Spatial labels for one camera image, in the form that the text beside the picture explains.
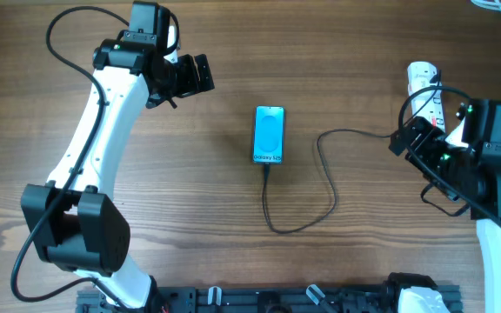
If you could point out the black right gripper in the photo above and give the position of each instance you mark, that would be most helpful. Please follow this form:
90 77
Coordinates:
430 136

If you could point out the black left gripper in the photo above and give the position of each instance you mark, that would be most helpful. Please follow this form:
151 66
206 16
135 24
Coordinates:
190 84

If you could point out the Galaxy smartphone with teal screen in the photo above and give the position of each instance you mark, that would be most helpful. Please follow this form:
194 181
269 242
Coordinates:
268 138

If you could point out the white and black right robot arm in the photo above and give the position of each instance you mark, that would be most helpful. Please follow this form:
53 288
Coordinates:
482 130

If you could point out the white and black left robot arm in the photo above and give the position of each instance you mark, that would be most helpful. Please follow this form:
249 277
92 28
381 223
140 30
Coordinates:
73 221

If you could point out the white USB charger plug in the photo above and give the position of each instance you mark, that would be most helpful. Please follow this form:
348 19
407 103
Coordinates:
421 81

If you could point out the white power strip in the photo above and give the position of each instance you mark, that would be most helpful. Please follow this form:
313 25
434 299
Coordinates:
428 104

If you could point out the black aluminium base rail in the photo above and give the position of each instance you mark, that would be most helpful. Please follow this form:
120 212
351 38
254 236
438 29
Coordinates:
359 298

